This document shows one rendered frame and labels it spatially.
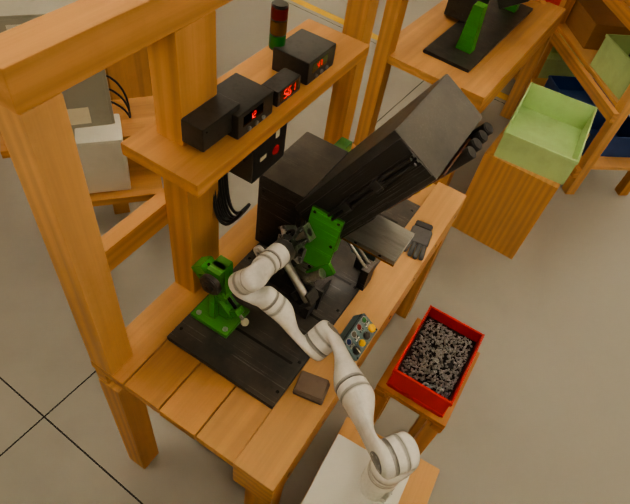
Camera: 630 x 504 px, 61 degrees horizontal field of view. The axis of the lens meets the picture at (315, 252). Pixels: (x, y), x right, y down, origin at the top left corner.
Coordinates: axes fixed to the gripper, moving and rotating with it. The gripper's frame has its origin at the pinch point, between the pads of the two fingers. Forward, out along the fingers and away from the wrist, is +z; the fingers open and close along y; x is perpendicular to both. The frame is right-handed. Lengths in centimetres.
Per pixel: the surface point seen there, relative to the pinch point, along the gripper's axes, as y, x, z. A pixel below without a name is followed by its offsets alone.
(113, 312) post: 7, 31, -52
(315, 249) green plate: -6.7, 0.1, 3.0
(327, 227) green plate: -0.7, -7.8, 3.1
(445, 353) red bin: -60, -21, 18
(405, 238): -18.0, -19.3, 26.3
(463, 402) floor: -129, 14, 80
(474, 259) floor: -91, 19, 172
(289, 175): 17.5, 5.3, 13.8
